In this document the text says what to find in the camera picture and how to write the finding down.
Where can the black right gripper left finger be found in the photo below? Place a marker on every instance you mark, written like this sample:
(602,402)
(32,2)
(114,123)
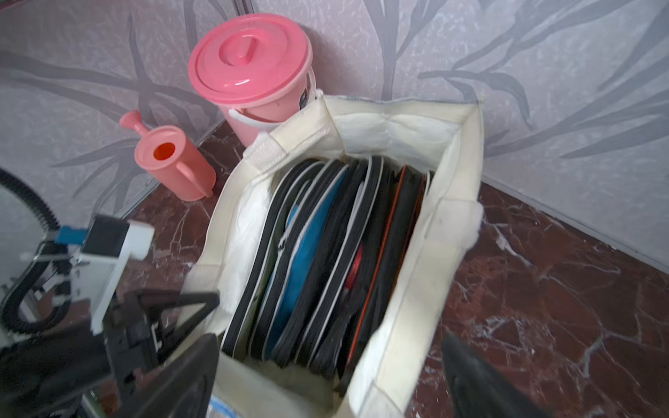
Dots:
(183,389)

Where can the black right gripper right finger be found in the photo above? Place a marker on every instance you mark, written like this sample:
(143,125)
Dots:
(477,389)

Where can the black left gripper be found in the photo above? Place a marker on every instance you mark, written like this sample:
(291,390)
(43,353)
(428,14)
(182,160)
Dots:
(45,373)

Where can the blue paddle case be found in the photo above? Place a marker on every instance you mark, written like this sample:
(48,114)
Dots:
(300,226)

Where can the canvas tote bag starry print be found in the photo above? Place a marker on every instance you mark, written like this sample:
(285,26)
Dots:
(443,141)

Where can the green paddle case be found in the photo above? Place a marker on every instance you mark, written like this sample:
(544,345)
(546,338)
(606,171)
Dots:
(295,181)

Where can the pink watering can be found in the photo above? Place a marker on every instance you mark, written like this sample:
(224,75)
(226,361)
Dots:
(170,157)

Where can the black zipper paddle case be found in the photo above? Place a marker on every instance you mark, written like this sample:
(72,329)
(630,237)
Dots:
(329,336)

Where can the red trimmed paddle case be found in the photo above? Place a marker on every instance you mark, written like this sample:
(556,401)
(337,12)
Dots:
(407,188)

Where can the pink bucket with lid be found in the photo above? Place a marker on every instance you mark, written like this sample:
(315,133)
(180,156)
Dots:
(257,69)

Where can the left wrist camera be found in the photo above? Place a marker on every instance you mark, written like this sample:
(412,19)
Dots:
(98,255)

